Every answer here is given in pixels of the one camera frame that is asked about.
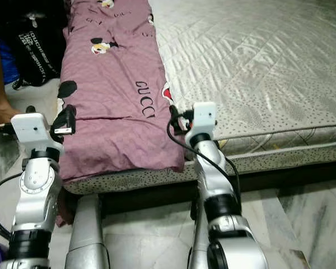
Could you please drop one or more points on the grey robot leg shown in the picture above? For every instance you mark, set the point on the grey robot leg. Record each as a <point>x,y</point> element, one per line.
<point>201,235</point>
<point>87,235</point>

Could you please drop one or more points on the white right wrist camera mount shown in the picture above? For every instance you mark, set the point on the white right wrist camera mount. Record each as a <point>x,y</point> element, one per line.
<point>204,120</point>

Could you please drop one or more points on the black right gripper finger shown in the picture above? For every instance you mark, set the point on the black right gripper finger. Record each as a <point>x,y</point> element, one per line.
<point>174,119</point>

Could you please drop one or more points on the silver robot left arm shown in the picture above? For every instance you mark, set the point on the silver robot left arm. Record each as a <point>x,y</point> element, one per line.
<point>36,213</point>

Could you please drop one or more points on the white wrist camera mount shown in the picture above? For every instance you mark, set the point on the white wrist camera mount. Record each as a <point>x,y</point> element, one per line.
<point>204,120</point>
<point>36,131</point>

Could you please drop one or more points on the purple cartoon print blanket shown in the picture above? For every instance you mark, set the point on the purple cartoon print blanket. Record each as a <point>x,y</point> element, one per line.
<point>117,73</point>

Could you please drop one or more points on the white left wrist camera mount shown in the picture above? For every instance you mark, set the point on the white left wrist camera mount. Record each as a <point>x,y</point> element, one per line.
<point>36,131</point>

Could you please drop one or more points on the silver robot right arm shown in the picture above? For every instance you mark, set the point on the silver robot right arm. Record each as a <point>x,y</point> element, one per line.
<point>215,185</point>

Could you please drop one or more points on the white quilted mattress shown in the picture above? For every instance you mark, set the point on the white quilted mattress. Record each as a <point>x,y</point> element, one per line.
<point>257,56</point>

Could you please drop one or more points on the grey robot right leg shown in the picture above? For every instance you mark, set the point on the grey robot right leg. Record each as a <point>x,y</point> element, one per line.
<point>201,235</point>

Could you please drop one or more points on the grey robot left leg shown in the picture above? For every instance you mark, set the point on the grey robot left leg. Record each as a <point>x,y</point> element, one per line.
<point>87,235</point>

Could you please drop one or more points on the black bag white print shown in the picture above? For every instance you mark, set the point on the black bag white print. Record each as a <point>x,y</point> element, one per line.
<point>42,50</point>

